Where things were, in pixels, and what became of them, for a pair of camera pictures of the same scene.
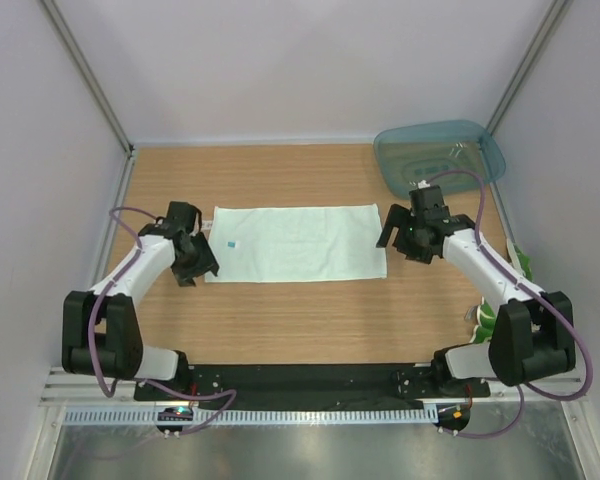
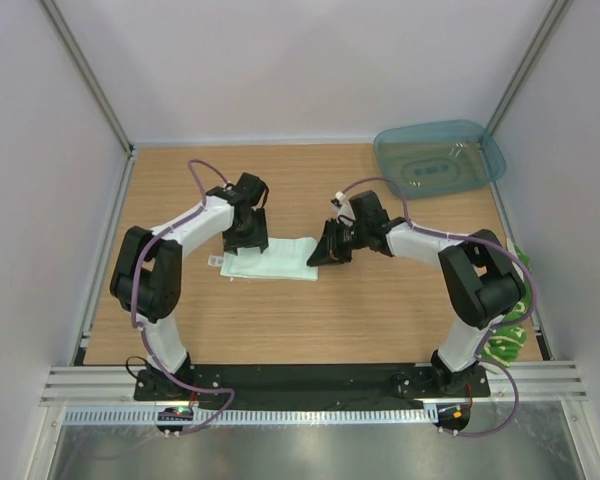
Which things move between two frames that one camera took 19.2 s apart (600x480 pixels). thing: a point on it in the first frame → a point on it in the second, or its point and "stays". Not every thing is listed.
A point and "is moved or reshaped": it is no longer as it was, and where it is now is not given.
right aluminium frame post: x=542 y=39 stays
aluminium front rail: x=60 y=388 stays
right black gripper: x=399 y=217 → x=329 y=249
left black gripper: x=185 y=276 → x=257 y=239
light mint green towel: x=296 y=243 is moved or reshaped
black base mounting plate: x=222 y=383 stays
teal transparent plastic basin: x=413 y=151 stays
